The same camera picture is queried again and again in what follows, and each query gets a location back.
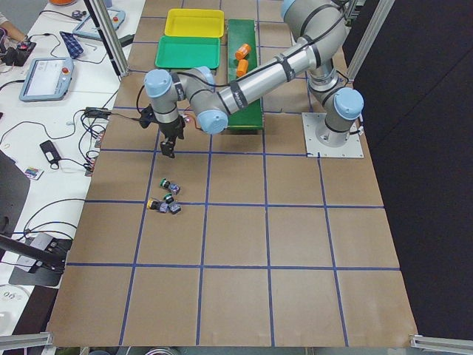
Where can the green push button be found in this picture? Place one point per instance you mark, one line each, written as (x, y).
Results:
(173, 205)
(170, 186)

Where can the orange cylinder with white text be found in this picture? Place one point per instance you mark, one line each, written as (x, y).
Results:
(242, 52)

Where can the blue plaid cloth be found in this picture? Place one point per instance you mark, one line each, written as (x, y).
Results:
(73, 46)

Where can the teach pendant near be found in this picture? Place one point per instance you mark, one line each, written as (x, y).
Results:
(48, 79)

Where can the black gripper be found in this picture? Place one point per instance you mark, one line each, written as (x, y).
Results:
(171, 129)

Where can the plain orange cylinder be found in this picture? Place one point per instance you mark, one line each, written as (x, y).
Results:
(242, 68)

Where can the green plastic tray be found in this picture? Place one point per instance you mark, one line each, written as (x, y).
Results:
(187, 52)

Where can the aluminium frame post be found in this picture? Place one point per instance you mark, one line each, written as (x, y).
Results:
(107, 33)

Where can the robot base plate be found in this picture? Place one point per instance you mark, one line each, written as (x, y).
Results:
(321, 142)

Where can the person's forearm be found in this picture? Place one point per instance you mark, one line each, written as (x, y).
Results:
(12, 31)

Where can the yellow plastic tray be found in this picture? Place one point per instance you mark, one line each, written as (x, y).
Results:
(194, 22)

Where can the yellow push button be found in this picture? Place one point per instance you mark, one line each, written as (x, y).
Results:
(157, 205)

